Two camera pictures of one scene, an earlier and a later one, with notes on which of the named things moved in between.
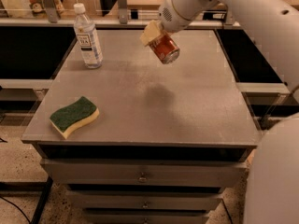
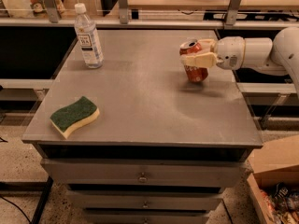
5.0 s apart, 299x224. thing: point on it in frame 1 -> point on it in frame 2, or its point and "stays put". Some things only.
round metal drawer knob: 143,178 stays put
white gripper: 170,17 -> 230,51
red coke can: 165,48 -> 194,74
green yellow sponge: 66,119 stays put
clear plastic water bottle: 90,45 stays put
